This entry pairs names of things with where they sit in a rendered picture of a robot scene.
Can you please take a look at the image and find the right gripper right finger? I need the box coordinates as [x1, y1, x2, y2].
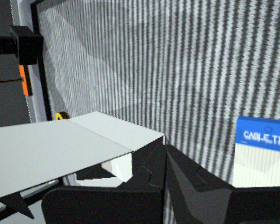
[165, 144, 280, 224]

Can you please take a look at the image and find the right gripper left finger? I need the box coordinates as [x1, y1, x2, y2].
[41, 144, 167, 224]

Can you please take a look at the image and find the yellow roll of tape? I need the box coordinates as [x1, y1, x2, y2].
[56, 111, 69, 120]

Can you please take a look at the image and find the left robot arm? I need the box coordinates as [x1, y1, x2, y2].
[0, 33, 18, 58]

